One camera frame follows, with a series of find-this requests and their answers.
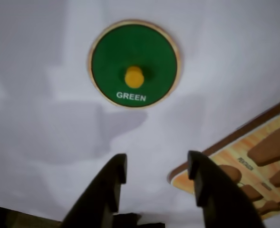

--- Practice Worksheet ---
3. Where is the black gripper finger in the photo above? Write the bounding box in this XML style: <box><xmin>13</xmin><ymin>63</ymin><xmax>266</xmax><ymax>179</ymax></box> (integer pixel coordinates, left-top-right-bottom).
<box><xmin>60</xmin><ymin>153</ymin><xmax>128</xmax><ymax>228</ymax></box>
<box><xmin>187</xmin><ymin>150</ymin><xmax>266</xmax><ymax>228</ymax></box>

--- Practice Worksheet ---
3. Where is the wooden shapes puzzle board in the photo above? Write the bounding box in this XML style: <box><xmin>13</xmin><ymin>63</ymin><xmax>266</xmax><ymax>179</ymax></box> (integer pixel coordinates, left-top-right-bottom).
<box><xmin>166</xmin><ymin>95</ymin><xmax>280</xmax><ymax>223</ymax></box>

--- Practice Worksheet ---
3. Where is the green circle piece yellow pin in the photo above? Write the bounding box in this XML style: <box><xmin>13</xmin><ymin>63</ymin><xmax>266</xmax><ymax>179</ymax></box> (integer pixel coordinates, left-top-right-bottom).
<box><xmin>87</xmin><ymin>19</ymin><xmax>184</xmax><ymax>111</ymax></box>

